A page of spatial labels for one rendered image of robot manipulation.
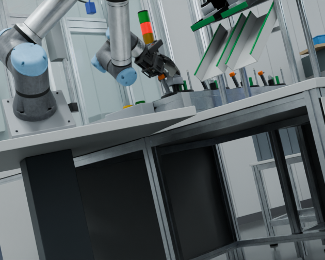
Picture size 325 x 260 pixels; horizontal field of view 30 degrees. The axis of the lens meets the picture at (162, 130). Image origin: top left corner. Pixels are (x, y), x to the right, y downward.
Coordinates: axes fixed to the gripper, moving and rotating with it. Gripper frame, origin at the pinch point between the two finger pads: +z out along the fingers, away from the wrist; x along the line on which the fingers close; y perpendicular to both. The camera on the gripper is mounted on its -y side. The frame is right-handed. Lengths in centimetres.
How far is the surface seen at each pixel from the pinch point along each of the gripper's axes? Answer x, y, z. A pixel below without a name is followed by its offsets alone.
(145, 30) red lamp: -17.6, -25.6, -6.8
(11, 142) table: 20, 75, -68
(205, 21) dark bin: 28.4, -4.6, -14.6
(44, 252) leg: -10, 89, -28
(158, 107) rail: 3.5, 22.0, -6.4
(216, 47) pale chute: 22.6, -4.6, -0.4
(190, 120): 24.6, 34.6, -8.2
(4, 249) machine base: -112, 62, 14
